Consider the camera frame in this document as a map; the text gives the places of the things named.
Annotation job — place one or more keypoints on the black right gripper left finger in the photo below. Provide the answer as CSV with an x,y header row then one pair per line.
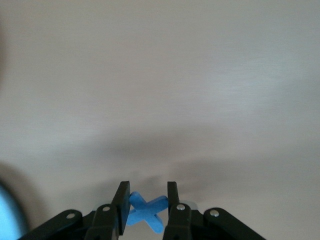
x,y
122,205

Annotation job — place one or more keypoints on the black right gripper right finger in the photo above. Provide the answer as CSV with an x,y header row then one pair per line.
x,y
172,200

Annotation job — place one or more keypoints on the blue foam letter X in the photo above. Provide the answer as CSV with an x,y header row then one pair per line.
x,y
146,208

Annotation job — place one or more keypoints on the blue round plate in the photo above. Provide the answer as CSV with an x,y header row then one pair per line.
x,y
7,212

